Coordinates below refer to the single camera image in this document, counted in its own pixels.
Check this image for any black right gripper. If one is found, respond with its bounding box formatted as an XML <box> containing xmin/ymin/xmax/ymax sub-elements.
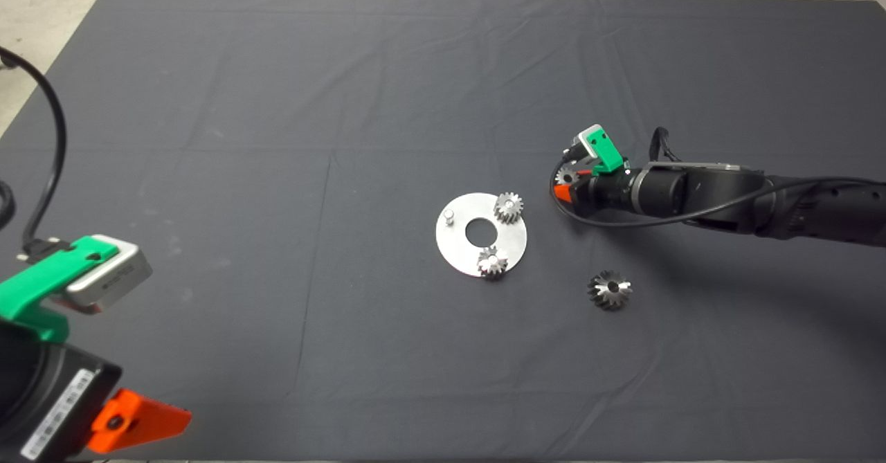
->
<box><xmin>554</xmin><ymin>165</ymin><xmax>638</xmax><ymax>215</ymax></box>

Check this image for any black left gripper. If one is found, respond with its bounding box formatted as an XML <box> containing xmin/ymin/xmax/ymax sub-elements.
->
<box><xmin>0</xmin><ymin>325</ymin><xmax>193</xmax><ymax>463</ymax></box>

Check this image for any large steel gear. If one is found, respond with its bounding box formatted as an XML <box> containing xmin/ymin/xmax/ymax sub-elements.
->
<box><xmin>588</xmin><ymin>270</ymin><xmax>633</xmax><ymax>311</ymax></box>

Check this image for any round metal plate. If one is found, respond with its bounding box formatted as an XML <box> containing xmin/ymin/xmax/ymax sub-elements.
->
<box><xmin>435</xmin><ymin>192</ymin><xmax>528</xmax><ymax>278</ymax></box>

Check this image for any dark grey table cloth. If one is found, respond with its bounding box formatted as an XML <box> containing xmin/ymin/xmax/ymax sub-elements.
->
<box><xmin>0</xmin><ymin>0</ymin><xmax>886</xmax><ymax>461</ymax></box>

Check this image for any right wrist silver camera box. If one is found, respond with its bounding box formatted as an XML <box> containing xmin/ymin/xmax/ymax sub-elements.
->
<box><xmin>568</xmin><ymin>124</ymin><xmax>606</xmax><ymax>163</ymax></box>

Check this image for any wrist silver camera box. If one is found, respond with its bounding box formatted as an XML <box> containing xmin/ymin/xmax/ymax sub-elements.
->
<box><xmin>66</xmin><ymin>235</ymin><xmax>154</xmax><ymax>315</ymax></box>
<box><xmin>568</xmin><ymin>124</ymin><xmax>606</xmax><ymax>163</ymax></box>

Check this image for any right wrist green camera mount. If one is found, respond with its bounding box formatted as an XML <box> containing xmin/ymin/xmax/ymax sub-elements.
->
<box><xmin>585</xmin><ymin>129</ymin><xmax>629</xmax><ymax>176</ymax></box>

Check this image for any wrist green camera mount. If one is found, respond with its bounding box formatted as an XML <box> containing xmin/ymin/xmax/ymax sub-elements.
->
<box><xmin>0</xmin><ymin>236</ymin><xmax>120</xmax><ymax>343</ymax></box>
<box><xmin>585</xmin><ymin>129</ymin><xmax>629</xmax><ymax>176</ymax></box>

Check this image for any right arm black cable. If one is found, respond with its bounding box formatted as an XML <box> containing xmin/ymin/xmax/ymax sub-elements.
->
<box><xmin>550</xmin><ymin>146</ymin><xmax>886</xmax><ymax>228</ymax></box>

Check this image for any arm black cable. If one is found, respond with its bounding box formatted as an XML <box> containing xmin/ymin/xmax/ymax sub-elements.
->
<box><xmin>550</xmin><ymin>146</ymin><xmax>886</xmax><ymax>228</ymax></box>
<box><xmin>0</xmin><ymin>46</ymin><xmax>69</xmax><ymax>260</ymax></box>

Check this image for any black strap loop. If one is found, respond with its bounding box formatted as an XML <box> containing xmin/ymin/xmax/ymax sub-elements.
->
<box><xmin>651</xmin><ymin>127</ymin><xmax>682</xmax><ymax>164</ymax></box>

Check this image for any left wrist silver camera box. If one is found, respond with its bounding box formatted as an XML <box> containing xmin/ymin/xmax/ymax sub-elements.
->
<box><xmin>66</xmin><ymin>235</ymin><xmax>154</xmax><ymax>315</ymax></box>

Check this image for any left wrist green camera mount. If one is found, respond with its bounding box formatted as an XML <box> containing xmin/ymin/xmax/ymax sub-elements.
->
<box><xmin>0</xmin><ymin>236</ymin><xmax>120</xmax><ymax>343</ymax></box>

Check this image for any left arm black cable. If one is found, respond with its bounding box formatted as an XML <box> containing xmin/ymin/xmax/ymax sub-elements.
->
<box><xmin>0</xmin><ymin>46</ymin><xmax>69</xmax><ymax>260</ymax></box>

